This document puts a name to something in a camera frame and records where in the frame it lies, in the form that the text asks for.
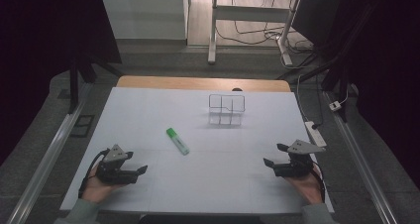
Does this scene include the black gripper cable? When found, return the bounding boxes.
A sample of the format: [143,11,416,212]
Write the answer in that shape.
[310,164,327,203]
[77,148,111,199]

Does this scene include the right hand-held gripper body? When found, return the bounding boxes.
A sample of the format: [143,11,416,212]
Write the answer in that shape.
[272,139,327,178]

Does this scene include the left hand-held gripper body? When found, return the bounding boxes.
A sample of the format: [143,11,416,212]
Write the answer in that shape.
[95,144,139,185]

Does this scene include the green highlighter pen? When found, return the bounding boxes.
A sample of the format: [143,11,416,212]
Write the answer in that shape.
[165,127,191,157]

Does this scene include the white power strip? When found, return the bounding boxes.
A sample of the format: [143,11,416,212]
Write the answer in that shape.
[303,120,328,149]

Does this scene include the person's right hand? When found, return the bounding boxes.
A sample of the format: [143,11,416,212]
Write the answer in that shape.
[284,164,324,205]

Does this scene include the black metal stand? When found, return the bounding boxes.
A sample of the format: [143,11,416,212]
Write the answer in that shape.
[67,52,124,115]

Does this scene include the black plug cable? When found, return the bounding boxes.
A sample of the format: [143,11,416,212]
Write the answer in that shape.
[310,73,325,131]

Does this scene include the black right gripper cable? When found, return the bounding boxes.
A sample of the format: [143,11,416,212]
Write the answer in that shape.
[310,164,327,203]

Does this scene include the aluminium rail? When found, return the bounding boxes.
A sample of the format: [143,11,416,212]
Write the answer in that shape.
[321,89,400,224]
[5,81,95,224]

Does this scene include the white table sheet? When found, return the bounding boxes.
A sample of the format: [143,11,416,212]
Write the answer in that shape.
[59,86,335,216]

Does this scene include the white desk frame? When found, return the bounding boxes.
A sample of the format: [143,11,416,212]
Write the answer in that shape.
[207,0,302,67]

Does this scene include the black floor cables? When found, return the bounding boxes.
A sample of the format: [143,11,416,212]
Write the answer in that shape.
[215,0,315,69]

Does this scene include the person's left hand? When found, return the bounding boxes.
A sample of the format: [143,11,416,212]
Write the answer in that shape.
[81,165,133,205]

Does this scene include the black floor frame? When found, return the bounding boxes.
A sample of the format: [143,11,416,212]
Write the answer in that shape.
[69,114,96,139]

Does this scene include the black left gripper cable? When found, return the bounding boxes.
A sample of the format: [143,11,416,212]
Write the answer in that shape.
[77,148,111,199]

